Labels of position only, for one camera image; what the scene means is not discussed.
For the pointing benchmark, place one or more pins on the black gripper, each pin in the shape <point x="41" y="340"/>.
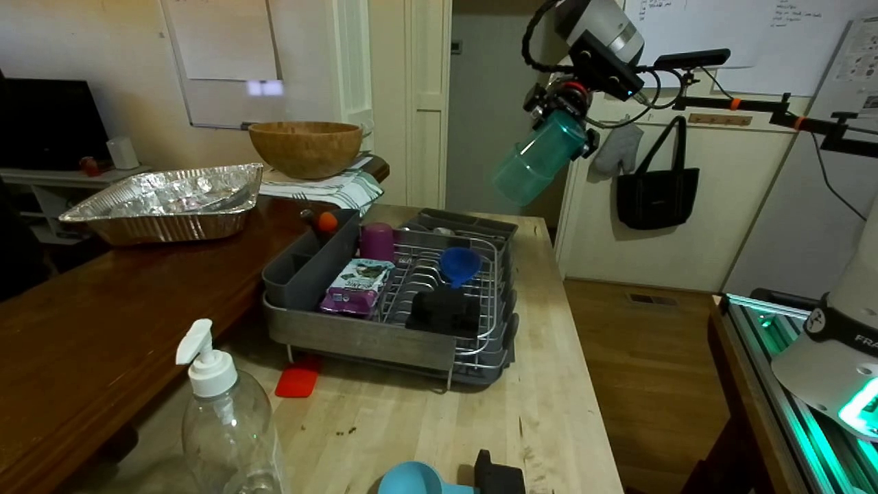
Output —
<point x="554" y="98"/>

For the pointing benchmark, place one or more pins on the teal translucent plastic cup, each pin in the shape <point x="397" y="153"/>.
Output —
<point x="537" y="165"/>

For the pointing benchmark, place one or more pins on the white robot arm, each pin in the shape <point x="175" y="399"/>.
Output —
<point x="606" y="30"/>

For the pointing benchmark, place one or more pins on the blue cup in rack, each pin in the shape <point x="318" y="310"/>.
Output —
<point x="460" y="266"/>

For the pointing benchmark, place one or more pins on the purple cup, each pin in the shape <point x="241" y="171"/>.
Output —
<point x="378" y="244"/>

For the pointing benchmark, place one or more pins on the gray oven mitt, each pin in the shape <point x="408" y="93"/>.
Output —
<point x="615" y="153"/>

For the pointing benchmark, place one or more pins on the black tote bag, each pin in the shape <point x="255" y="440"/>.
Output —
<point x="659" y="187"/>

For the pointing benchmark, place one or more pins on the white floor cabinet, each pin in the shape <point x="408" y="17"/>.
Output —
<point x="677" y="252"/>

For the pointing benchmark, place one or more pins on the white panel door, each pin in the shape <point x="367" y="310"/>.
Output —
<point x="415" y="100"/>

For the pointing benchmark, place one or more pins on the whiteboard with writing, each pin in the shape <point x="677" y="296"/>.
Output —
<point x="732" y="36"/>

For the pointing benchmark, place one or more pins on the striped dish towel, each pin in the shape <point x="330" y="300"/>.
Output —
<point x="330" y="187"/>

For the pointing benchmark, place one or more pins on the seaweed snack bag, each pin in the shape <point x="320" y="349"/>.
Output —
<point x="358" y="286"/>

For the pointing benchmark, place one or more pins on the small orange ball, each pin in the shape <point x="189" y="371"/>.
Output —
<point x="329" y="224"/>

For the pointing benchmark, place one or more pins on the wooden bowl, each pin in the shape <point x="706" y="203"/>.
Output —
<point x="307" y="153"/>

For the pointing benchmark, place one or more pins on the gray dish rack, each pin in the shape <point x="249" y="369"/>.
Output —
<point x="367" y="334"/>

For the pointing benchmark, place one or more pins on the red square pad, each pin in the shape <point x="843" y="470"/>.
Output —
<point x="300" y="377"/>

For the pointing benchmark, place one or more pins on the blank whiteboard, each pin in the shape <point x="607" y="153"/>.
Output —
<point x="222" y="57"/>

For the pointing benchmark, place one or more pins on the blue measuring scoop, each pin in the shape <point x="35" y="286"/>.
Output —
<point x="412" y="480"/>

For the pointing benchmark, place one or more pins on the aluminium foil baking tray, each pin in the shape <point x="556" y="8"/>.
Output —
<point x="165" y="197"/>

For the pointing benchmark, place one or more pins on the clear soap pump bottle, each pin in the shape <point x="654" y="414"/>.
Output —
<point x="230" y="430"/>

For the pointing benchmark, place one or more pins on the white mug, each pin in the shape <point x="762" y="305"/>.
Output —
<point x="123" y="153"/>

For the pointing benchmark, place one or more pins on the red apple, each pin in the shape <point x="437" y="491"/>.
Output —
<point x="90" y="165"/>

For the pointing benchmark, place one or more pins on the dark wooden table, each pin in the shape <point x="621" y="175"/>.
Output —
<point x="93" y="348"/>

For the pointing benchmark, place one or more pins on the black television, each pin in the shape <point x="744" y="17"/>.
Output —
<point x="50" y="126"/>

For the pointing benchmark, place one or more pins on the white low shelf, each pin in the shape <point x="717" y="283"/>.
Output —
<point x="46" y="187"/>

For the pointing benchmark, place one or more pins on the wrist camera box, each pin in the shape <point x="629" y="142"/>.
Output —
<point x="607" y="64"/>

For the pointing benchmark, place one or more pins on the black camera rail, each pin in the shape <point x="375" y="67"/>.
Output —
<point x="777" y="115"/>

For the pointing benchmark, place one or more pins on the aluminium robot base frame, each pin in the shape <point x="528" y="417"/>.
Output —
<point x="759" y="367"/>

